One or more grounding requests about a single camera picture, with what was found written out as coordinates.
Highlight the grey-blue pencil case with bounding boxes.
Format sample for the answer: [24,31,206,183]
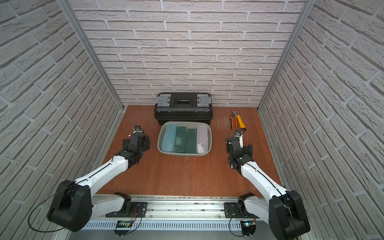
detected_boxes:
[161,124,177,153]

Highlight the dark green translucent pencil case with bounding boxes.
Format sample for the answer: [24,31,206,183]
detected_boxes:
[175,127,187,154]

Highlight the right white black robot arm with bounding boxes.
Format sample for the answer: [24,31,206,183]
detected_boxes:
[226,136,311,240]

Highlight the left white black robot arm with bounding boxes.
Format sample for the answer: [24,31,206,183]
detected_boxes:
[47,126,150,232]

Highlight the grey plastic storage tray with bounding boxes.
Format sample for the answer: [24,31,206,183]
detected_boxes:
[157,122,212,157]

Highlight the yellow utility knife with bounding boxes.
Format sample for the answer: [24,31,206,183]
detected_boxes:
[236,115,247,131]

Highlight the black plastic toolbox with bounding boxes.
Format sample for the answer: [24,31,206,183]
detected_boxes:
[154,93,214,125]

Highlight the right controller board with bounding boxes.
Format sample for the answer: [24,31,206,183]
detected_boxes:
[240,221,256,237]

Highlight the controller board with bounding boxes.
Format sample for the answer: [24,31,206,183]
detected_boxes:
[114,221,135,237]
[240,221,256,237]

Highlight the left controller board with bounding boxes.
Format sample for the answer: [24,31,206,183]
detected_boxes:
[114,221,135,237]

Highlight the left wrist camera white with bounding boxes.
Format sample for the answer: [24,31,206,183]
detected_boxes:
[133,125,143,134]

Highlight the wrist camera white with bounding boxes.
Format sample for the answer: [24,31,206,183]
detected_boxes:
[235,129,244,148]
[133,125,143,134]

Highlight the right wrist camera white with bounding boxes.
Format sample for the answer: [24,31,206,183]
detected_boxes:
[235,129,244,148]

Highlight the orange handled pliers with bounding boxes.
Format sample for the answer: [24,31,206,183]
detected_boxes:
[230,110,238,129]

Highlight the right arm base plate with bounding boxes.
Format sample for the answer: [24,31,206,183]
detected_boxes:
[224,202,259,219]

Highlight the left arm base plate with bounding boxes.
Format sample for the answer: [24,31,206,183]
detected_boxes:
[106,202,148,218]

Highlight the aluminium rail frame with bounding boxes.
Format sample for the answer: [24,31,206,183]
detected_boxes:
[50,194,316,240]

